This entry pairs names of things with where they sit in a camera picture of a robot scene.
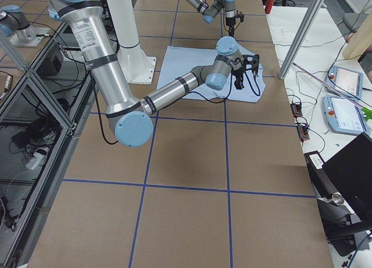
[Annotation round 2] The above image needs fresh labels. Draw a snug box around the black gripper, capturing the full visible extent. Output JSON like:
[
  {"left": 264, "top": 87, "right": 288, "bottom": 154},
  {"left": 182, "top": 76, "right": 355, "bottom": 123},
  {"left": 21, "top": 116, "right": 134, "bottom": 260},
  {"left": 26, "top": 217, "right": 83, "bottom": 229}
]
[
  {"left": 232, "top": 54, "right": 259, "bottom": 90},
  {"left": 224, "top": 10, "right": 245, "bottom": 38}
]

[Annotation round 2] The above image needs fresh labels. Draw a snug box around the light blue t-shirt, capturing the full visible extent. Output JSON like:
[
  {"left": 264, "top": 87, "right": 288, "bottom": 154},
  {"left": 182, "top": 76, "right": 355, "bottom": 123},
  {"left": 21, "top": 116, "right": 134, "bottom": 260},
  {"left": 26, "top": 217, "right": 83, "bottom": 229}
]
[{"left": 156, "top": 46, "right": 266, "bottom": 103}]

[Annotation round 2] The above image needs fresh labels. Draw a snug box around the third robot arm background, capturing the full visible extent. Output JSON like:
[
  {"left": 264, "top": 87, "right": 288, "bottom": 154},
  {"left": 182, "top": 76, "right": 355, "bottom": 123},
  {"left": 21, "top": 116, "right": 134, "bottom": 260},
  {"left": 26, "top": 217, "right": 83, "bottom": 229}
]
[{"left": 1, "top": 5, "right": 41, "bottom": 48}]

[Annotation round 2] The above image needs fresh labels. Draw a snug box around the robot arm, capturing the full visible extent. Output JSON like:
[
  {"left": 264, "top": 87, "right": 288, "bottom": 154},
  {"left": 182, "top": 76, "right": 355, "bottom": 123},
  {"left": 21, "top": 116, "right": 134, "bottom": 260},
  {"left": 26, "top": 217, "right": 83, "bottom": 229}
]
[
  {"left": 49, "top": 0, "right": 259, "bottom": 147},
  {"left": 185, "top": 0, "right": 245, "bottom": 37}
]

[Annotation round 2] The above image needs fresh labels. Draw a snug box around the red fire extinguisher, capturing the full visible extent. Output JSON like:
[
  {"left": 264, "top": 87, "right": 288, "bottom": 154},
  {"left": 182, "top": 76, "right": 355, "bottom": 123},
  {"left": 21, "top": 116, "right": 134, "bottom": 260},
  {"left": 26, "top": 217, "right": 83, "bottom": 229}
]
[{"left": 264, "top": 0, "right": 275, "bottom": 15}]

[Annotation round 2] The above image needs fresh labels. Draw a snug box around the lower teach pendant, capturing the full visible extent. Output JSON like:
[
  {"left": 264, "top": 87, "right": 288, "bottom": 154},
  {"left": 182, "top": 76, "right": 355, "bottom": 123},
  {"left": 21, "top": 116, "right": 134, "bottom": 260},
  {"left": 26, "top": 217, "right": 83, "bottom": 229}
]
[{"left": 323, "top": 95, "right": 370, "bottom": 135}]

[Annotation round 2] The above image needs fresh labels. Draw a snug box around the teach pendant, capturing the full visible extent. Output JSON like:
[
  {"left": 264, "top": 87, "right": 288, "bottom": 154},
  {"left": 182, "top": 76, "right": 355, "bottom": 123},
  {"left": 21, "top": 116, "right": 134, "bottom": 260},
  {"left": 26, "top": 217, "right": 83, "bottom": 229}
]
[
  {"left": 326, "top": 66, "right": 363, "bottom": 98},
  {"left": 323, "top": 95, "right": 370, "bottom": 135}
]

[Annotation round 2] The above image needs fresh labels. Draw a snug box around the upper teach pendant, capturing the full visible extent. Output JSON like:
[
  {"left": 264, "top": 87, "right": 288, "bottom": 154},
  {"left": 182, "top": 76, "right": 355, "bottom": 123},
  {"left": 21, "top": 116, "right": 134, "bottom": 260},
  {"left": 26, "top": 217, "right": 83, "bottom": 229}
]
[{"left": 326, "top": 66, "right": 363, "bottom": 98}]

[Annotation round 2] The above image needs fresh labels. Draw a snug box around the metal reacher grabber tool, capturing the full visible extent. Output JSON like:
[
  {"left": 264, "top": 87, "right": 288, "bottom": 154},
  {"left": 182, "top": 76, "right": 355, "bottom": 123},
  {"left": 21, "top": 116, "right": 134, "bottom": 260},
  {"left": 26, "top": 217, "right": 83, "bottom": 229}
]
[{"left": 292, "top": 62, "right": 371, "bottom": 121}]

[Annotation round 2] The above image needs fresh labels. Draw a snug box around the black monitor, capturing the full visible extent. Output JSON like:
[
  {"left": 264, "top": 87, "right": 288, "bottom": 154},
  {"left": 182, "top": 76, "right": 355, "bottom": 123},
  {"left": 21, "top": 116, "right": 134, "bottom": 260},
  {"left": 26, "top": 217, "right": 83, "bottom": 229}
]
[{"left": 323, "top": 133, "right": 371, "bottom": 220}]

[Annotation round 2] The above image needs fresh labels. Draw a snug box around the black power box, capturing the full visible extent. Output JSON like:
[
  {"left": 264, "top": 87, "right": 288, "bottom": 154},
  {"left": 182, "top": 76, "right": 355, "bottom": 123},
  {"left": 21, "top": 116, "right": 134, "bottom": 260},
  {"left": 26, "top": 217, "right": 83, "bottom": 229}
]
[{"left": 37, "top": 50, "right": 63, "bottom": 76}]

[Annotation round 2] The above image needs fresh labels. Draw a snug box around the aluminium frame post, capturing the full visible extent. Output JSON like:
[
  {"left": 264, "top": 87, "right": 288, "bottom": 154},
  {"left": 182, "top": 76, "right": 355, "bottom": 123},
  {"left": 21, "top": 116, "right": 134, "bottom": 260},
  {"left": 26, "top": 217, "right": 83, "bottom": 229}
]
[{"left": 278, "top": 0, "right": 324, "bottom": 80}]

